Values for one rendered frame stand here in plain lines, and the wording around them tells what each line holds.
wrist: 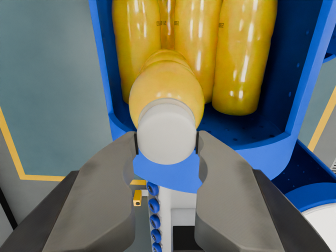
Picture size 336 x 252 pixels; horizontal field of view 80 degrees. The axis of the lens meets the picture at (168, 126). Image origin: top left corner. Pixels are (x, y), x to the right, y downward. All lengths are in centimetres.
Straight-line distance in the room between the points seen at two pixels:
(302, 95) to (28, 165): 212
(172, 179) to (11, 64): 163
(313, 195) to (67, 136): 163
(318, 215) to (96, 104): 140
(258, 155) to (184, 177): 8
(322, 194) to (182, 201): 39
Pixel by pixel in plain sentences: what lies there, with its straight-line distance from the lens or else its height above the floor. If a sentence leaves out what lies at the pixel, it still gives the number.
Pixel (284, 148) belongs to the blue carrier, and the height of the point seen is 121.
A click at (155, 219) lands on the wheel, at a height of 97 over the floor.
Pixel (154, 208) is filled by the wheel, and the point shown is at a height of 98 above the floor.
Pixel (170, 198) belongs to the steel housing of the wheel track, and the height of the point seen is 93.
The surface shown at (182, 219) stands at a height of 97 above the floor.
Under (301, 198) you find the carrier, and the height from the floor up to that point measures 100.
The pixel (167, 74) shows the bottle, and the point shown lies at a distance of 16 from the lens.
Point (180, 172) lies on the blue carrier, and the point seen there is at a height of 123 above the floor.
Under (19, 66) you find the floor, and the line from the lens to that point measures 175.
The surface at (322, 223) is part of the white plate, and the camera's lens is 74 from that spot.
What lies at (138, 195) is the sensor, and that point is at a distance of 71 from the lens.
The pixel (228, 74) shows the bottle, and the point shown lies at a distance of 29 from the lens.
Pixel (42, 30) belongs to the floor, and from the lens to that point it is 161.
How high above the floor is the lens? 140
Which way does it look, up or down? 62 degrees down
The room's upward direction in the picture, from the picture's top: 179 degrees counter-clockwise
